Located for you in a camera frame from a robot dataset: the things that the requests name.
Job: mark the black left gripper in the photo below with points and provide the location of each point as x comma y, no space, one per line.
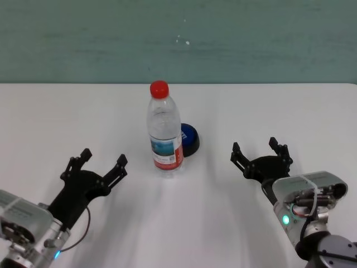
78,192

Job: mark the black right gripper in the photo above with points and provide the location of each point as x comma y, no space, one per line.
267,167

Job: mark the blue push button black base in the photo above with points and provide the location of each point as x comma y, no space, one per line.
189,136

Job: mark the clear water bottle red cap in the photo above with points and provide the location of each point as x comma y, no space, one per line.
164,131

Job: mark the white right camera zip tie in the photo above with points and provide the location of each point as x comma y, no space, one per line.
313,192

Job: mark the white camera zip tie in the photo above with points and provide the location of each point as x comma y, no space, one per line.
10,205
313,192

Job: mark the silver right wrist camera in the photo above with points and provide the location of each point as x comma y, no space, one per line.
320,181

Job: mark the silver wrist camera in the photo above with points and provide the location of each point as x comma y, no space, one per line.
320,181
30,217

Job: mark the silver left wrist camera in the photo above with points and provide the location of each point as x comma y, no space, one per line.
30,217

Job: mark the white left camera zip tie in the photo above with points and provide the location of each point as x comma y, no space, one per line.
10,205

